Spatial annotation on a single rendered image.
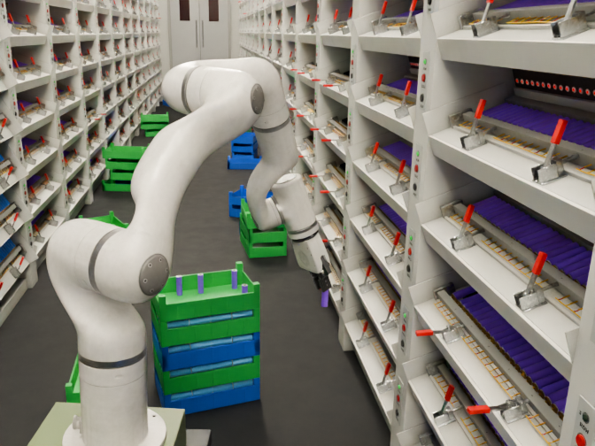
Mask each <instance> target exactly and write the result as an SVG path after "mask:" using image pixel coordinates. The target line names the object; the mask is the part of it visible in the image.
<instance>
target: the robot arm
mask: <svg viewBox="0 0 595 446"><path fill-rule="evenodd" d="M161 91H162V96H163V97H164V99H165V101H166V103H167V104H168V105H169V106H170V107H171V108H172V109H174V110H176V111H177V112H180V113H183V114H188V115H187V116H186V117H184V118H182V119H179V120H177V121H175V122H174V123H172V124H170V125H168V126H166V127H164V128H163V129H162V130H161V131H160V132H158V134H157V135H156V136H155V137H154V138H153V140H152V141H151V143H150V145H149V146H148V148H147V149H146V151H145V152H144V153H143V156H142V157H141V159H140V161H139V163H138V165H137V166H136V169H135V171H134V174H133V177H132V181H131V195H132V197H133V199H134V202H135V215H134V217H133V220H132V222H131V224H130V225H129V226H128V228H123V227H117V226H114V225H111V224H107V223H104V222H101V221H97V220H93V219H72V220H69V221H67V222H66V223H64V224H62V225H61V226H59V227H58V228H57V229H56V230H55V231H54V232H53V234H52V236H51V237H50V240H49V243H48V247H47V253H46V263H47V269H48V273H49V276H50V281H51V283H52V286H53V288H54V289H55V291H56V293H57V295H58V298H59V300H60V302H61V303H62V304H63V306H64V308H65V309H66V312H67V313H68V315H69V317H70V319H71V320H72V322H73V324H74V327H75V329H76V333H77V343H78V361H79V379H80V395H81V417H78V416H77V415H74V416H73V423H72V424H71V425H70V426H69V427H68V429H67V430H66V431H65V434H64V436H63V441H62V444H63V446H163V445H164V442H165V440H166V424H165V421H164V420H163V419H162V418H161V417H160V416H159V415H158V414H157V413H156V412H154V411H152V410H150V409H148V397H147V338H146V328H145V325H144V322H143V319H142V318H141V316H140V314H139V313H138V312H137V310H136V309H135V307H134V306H133V305H132V304H138V303H143V302H146V301H149V300H151V299H152V298H153V297H154V296H156V295H157V294H158V293H159V292H160V291H161V290H162V289H163V287H164V286H165V285H166V282H167V280H168V278H169V275H170V272H171V268H172V263H173V254H174V226H175V220H176V215H177V212H178V209H179V206H180V203H181V200H182V197H183V195H184V193H185V191H186V189H187V187H188V186H189V184H190V182H191V181H192V179H193V177H194V176H195V174H196V172H197V170H198V168H199V167H200V166H201V165H202V164H203V162H204V161H205V160H206V159H207V158H208V157H209V156H210V155H211V154H212V153H214V152H215V151H216V150H217V149H218V148H220V147H222V146H224V145H225V144H227V143H229V142H231V141H233V140H235V139H236V138H237V137H239V136H240V135H242V134H244V133H245V132H246V131H248V130H249V129H250V128H251V127H253V130H254V133H255V135H256V138H257V142H258V145H259V149H260V152H261V156H262V159H261V160H260V161H259V163H258V164H257V166H256V167H255V169H254V170H253V172H252V174H251V176H250V179H249V180H248V184H247V189H246V198H247V204H248V207H249V210H250V213H251V217H252V220H253V222H254V224H255V226H256V227H257V228H258V229H259V230H261V231H267V230H270V229H272V228H275V227H278V226H280V225H282V224H284V226H285V227H286V230H287V233H288V235H289V238H290V239H291V241H292V246H293V250H294V252H295V255H296V259H297V262H298V265H299V266H300V267H301V268H304V269H306V270H308V271H309V273H310V275H311V276H312V277H313V282H314V285H315V287H316V289H318V290H319V289H320V288H321V291H322V292H325V291H327V290H328V289H330V288H331V287H332V285H331V283H330V280H329V277H328V275H329V274H330V273H332V271H331V269H330V268H329V267H330V260H329V257H328V253H327V251H326V248H325V246H324V244H323V241H322V239H321V237H320V235H319V234H318V233H319V230H318V229H319V225H318V222H317V219H316V217H315V214H314V212H313V207H312V205H311V202H310V199H309V196H308V194H307V191H306V189H305V184H304V182H303V179H302V176H301V175H300V174H298V173H290V174H286V173H287V172H288V171H290V170H291V169H292V168H293V167H294V166H295V165H296V164H297V162H298V147H297V143H296V139H295V135H294V131H293V127H292V124H291V119H290V113H289V109H288V105H287V102H286V98H285V95H284V91H283V87H282V81H281V78H280V76H279V73H278V72H277V71H276V69H275V68H274V66H273V65H272V64H271V63H269V62H268V61H266V60H265V59H263V58H233V59H212V60H198V61H192V62H188V63H184V64H180V65H178V66H176V67H174V68H172V69H171V70H170V71H169V72H167V74H166V75H165V77H164V79H163V81H162V86H161ZM284 174H286V175H284ZM270 189H272V192H273V196H272V197H270V198H268V199H266V198H267V193H268V191H269V190H270ZM322 270H323V272H321V271H322Z"/></svg>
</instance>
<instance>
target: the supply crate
mask: <svg viewBox="0 0 595 446"><path fill-rule="evenodd" d="M231 270H233V269H231ZM231 270H224V271H217V272H209V273H202V274H203V275H204V293H203V294H198V287H197V275H198V273H195V274H188V275H182V296H177V293H176V276H174V277H169V278H168V280H167V282H166V285H165V286H164V287H163V289H162V290H161V291H160V292H159V293H158V294H157V295H156V296H154V297H153V298H152V299H151V301H152V302H153V305H154V308H155V310H156V313H157V315H158V319H159V322H160V323H163V322H168V321H175V320H181V319H192V318H198V317H204V316H210V315H216V314H222V313H229V312H234V311H246V310H252V309H258V308H260V284H259V283H258V282H252V281H251V280H250V279H249V277H248V276H247V275H246V273H245V272H244V271H243V263H242V261H240V262H236V270H237V289H232V274H231ZM243 284H247V285H248V293H242V285H243Z"/></svg>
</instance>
